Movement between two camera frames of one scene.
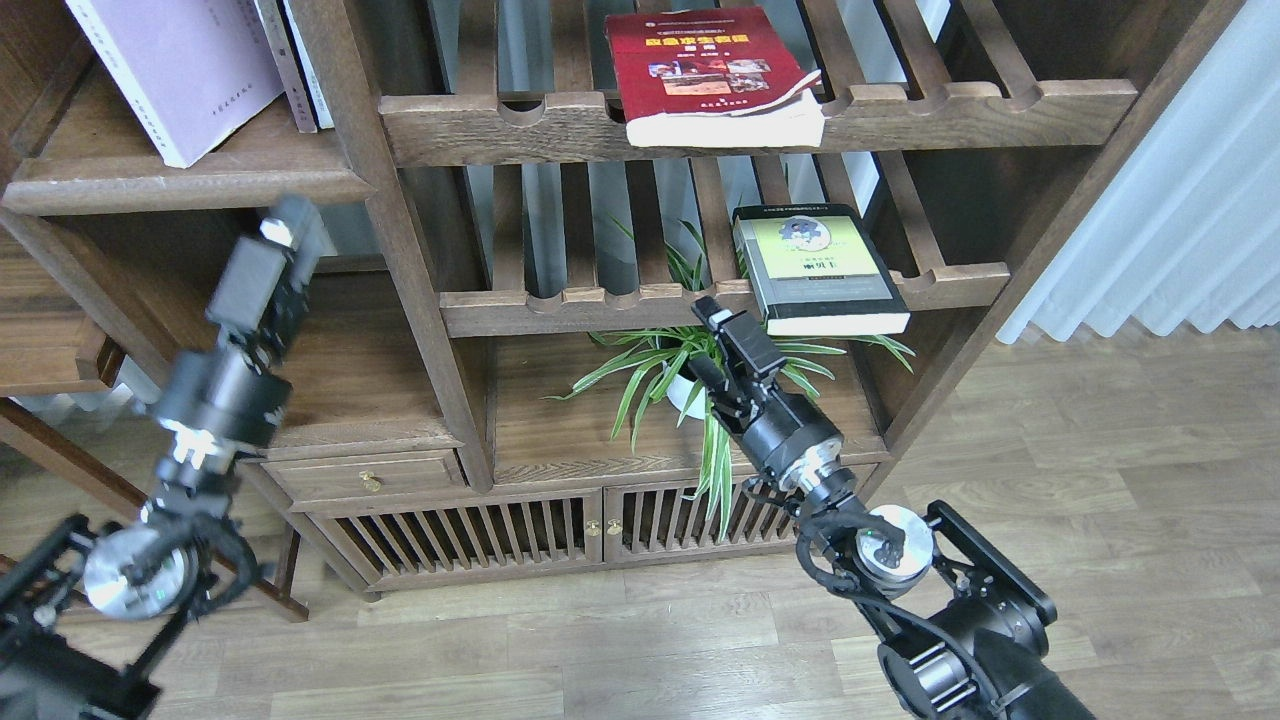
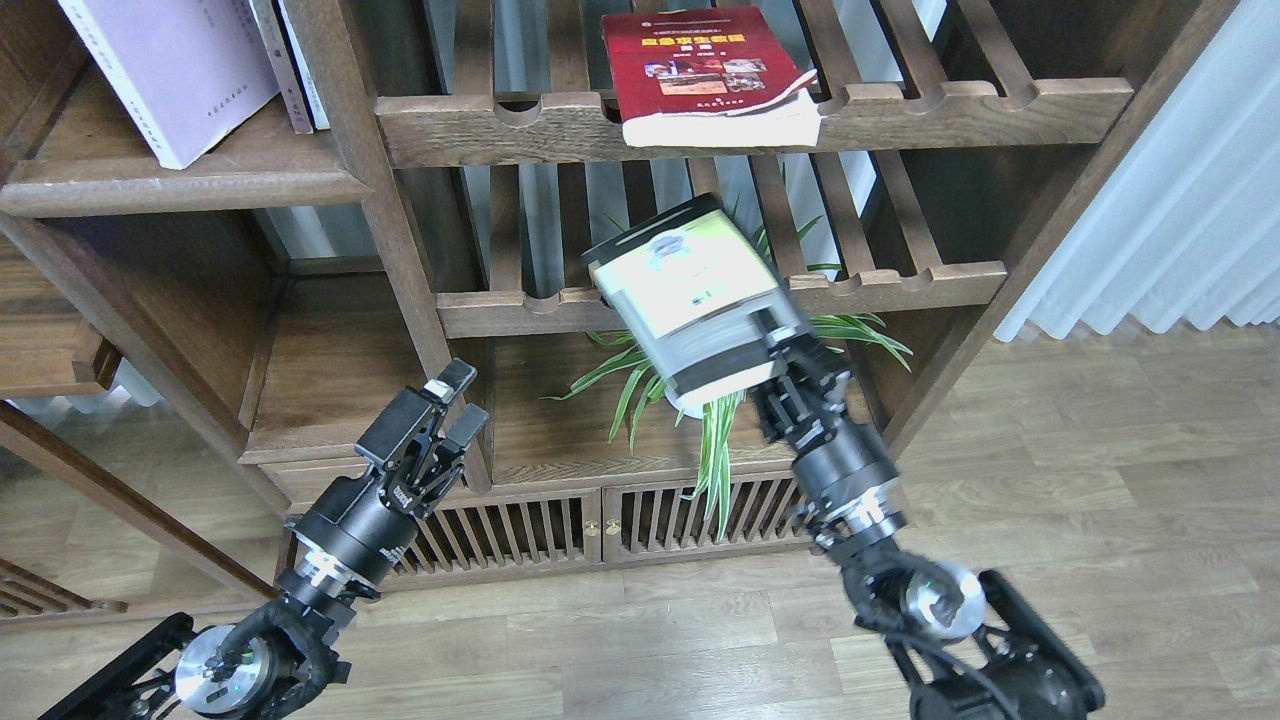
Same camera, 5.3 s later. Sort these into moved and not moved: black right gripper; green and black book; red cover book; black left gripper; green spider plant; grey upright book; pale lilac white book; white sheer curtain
Moved: green and black book; black left gripper; black right gripper
Not moved: green spider plant; pale lilac white book; red cover book; grey upright book; white sheer curtain
